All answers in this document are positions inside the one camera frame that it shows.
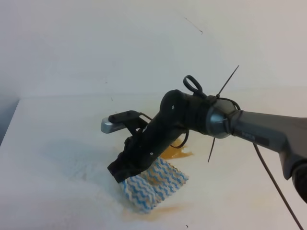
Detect coffee stain on table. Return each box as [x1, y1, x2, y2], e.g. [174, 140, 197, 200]
[160, 144, 193, 160]

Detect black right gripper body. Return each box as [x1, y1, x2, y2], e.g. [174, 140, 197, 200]
[106, 89, 190, 184]

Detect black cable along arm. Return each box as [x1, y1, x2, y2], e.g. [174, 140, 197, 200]
[253, 142, 304, 230]

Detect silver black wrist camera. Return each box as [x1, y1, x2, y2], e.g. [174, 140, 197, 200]
[101, 110, 152, 140]

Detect blue white wavy striped cloth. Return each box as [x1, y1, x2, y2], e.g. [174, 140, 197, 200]
[119, 158, 189, 214]

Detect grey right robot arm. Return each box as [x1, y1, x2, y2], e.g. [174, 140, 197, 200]
[101, 90, 307, 200]

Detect black cable tie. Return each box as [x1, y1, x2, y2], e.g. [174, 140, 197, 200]
[207, 65, 240, 162]

